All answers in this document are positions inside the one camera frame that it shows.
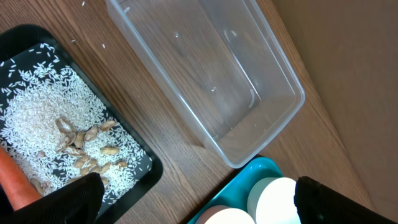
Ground pile of peanuts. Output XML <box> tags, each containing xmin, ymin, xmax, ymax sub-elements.
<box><xmin>29</xmin><ymin>119</ymin><xmax>136</xmax><ymax>198</ymax></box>

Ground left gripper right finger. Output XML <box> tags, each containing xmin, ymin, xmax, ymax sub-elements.
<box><xmin>294</xmin><ymin>176</ymin><xmax>397</xmax><ymax>224</ymax></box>

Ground white bowl with peanuts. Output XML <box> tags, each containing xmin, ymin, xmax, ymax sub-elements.
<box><xmin>195</xmin><ymin>205</ymin><xmax>255</xmax><ymax>224</ymax></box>

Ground teal serving tray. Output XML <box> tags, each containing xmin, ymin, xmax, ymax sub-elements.
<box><xmin>183</xmin><ymin>156</ymin><xmax>283</xmax><ymax>224</ymax></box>

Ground pile of white rice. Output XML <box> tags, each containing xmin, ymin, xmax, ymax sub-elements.
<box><xmin>0</xmin><ymin>42</ymin><xmax>153</xmax><ymax>205</ymax></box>

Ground black plastic tray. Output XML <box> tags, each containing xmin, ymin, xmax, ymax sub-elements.
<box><xmin>1</xmin><ymin>24</ymin><xmax>163</xmax><ymax>224</ymax></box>

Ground clear plastic bin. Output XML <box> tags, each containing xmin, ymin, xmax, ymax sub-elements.
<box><xmin>106</xmin><ymin>0</ymin><xmax>305</xmax><ymax>168</ymax></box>

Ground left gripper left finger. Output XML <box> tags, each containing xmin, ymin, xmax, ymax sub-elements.
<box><xmin>1</xmin><ymin>172</ymin><xmax>104</xmax><ymax>224</ymax></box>

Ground orange carrot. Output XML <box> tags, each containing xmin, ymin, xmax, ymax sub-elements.
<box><xmin>1</xmin><ymin>147</ymin><xmax>42</xmax><ymax>211</ymax></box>

